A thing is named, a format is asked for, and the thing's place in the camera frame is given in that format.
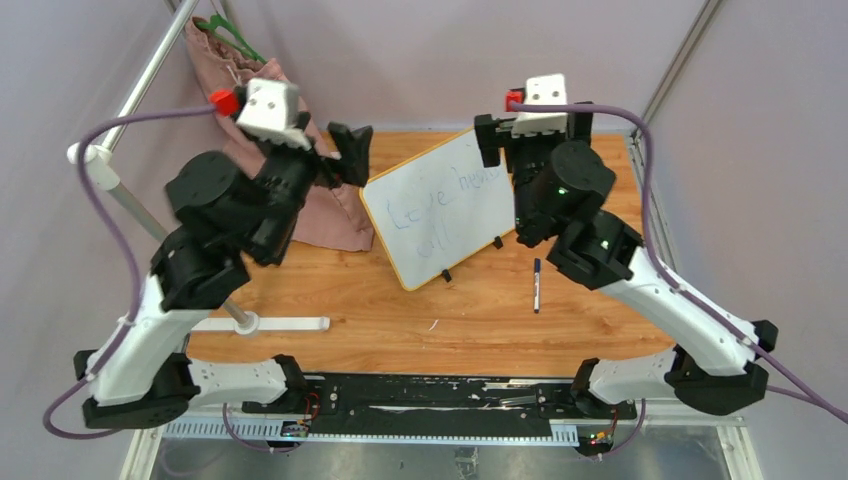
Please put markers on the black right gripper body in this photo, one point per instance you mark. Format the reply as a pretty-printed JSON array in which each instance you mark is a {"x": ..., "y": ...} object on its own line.
[{"x": 527, "y": 155}]

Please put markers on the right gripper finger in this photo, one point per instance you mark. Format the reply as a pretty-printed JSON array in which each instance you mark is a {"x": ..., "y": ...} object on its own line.
[
  {"x": 493, "y": 135},
  {"x": 579, "y": 126}
]

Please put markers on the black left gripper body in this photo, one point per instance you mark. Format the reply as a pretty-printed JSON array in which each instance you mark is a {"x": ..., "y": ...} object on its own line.
[{"x": 291, "y": 170}]

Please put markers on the yellow framed whiteboard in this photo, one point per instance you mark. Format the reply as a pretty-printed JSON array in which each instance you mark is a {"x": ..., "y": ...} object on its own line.
[{"x": 438, "y": 208}]

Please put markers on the white whiteboard marker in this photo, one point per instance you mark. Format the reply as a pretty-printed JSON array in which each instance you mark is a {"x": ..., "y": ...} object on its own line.
[{"x": 536, "y": 292}]

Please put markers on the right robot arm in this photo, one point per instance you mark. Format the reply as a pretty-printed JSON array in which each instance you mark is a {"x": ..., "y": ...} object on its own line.
[{"x": 560, "y": 185}]

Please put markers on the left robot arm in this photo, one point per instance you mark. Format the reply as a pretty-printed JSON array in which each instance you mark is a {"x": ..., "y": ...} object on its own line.
[{"x": 141, "y": 379}]

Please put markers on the pink cloth garment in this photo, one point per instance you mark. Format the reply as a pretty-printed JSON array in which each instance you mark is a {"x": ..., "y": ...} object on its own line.
[{"x": 331, "y": 218}]

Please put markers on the green clothes hanger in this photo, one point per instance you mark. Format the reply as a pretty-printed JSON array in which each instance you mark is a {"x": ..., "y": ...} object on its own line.
[{"x": 237, "y": 42}]

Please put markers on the metal clothes rack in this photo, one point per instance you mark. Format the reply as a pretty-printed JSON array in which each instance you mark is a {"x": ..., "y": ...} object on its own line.
[{"x": 238, "y": 321}]

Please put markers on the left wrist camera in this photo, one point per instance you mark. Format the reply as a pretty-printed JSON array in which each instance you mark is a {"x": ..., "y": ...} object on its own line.
[{"x": 265, "y": 109}]

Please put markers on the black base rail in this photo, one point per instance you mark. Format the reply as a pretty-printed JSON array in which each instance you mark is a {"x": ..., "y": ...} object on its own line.
[{"x": 435, "y": 410}]

